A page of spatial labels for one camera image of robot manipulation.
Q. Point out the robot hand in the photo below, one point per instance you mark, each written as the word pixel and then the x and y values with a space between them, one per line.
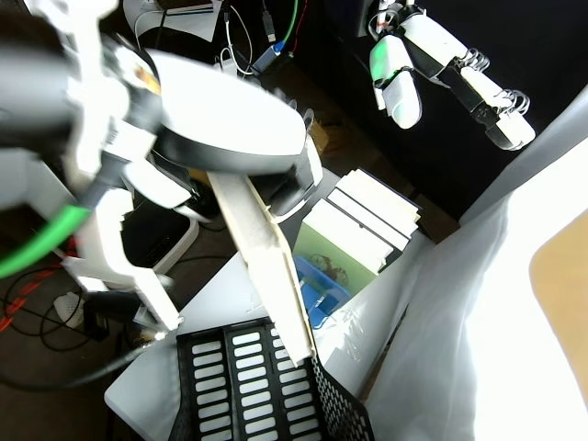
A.
pixel 432 41
pixel 229 119

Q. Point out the cream book gold squiggles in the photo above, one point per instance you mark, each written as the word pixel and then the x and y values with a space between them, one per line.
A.
pixel 271 285

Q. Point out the blue USB adapter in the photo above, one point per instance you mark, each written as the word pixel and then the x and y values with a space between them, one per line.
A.
pixel 268 57

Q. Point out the brown cardboard box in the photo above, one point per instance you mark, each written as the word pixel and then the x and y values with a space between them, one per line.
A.
pixel 321 138

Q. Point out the white and black chair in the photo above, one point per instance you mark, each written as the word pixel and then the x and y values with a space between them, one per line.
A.
pixel 197 25

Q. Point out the white rimmed black bin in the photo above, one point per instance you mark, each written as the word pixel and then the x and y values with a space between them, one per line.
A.
pixel 189 239

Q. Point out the black CENTURY book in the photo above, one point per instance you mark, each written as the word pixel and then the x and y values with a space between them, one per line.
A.
pixel 386 192

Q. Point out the pale green book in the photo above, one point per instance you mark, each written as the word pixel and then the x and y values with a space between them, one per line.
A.
pixel 331 250

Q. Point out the black LET IT BE book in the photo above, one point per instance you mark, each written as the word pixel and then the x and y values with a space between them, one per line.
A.
pixel 372 216

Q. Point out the blue plastic bookend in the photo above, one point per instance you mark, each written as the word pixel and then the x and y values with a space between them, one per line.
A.
pixel 331 303

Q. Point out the white computer tower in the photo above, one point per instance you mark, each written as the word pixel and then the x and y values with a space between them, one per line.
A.
pixel 27 184

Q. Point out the white perforated plate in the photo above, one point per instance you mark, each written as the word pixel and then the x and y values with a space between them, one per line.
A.
pixel 69 310

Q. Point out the clear plastic film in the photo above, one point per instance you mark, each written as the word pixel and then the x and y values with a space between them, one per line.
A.
pixel 349 340

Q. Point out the white backdrop cloth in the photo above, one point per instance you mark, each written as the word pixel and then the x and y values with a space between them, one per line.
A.
pixel 482 298

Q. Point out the black mesh file rack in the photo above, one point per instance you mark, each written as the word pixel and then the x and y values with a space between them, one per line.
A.
pixel 248 395

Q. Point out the tan wooden board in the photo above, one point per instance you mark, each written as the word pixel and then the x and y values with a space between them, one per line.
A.
pixel 565 285

